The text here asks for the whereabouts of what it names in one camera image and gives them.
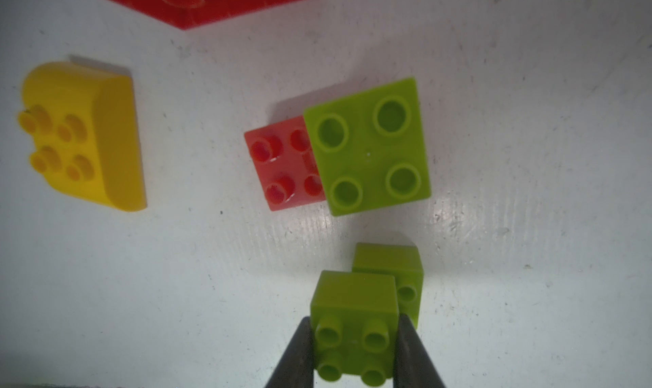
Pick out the green lego brick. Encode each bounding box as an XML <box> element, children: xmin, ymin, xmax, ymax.
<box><xmin>303</xmin><ymin>77</ymin><xmax>431</xmax><ymax>217</ymax></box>
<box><xmin>352</xmin><ymin>243</ymin><xmax>424</xmax><ymax>329</ymax></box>
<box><xmin>310</xmin><ymin>270</ymin><xmax>400</xmax><ymax>387</ymax></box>

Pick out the green lego brick front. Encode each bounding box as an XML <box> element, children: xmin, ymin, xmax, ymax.
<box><xmin>310</xmin><ymin>270</ymin><xmax>400</xmax><ymax>387</ymax></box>

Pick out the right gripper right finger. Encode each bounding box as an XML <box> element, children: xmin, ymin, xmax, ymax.
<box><xmin>392</xmin><ymin>313</ymin><xmax>446</xmax><ymax>388</ymax></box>

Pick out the small red lego brick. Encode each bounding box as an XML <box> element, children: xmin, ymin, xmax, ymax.
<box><xmin>244</xmin><ymin>116</ymin><xmax>326</xmax><ymax>211</ymax></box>

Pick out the yellow long lego brick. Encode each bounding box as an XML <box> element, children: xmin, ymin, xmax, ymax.
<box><xmin>18</xmin><ymin>62</ymin><xmax>147</xmax><ymax>211</ymax></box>

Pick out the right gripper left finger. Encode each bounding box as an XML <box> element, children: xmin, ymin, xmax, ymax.
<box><xmin>265</xmin><ymin>316</ymin><xmax>314</xmax><ymax>388</ymax></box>

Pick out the green lego brick back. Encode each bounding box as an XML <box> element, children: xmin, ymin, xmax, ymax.
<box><xmin>303</xmin><ymin>77</ymin><xmax>431</xmax><ymax>217</ymax></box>

